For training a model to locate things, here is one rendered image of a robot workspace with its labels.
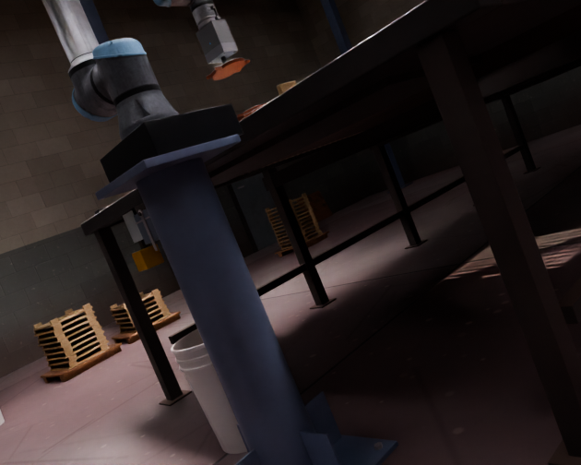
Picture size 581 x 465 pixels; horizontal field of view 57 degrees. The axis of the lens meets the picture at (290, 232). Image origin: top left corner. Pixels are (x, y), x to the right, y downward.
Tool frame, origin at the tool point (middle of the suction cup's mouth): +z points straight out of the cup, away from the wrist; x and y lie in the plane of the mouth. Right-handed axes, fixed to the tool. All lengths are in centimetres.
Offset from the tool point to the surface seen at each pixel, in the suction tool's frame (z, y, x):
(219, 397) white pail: 92, 20, 38
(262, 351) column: 75, -21, 48
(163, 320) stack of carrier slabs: 106, 293, -117
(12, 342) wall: 82, 520, -71
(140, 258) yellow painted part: 45, 68, 15
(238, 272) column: 56, -21, 46
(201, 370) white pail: 83, 21, 39
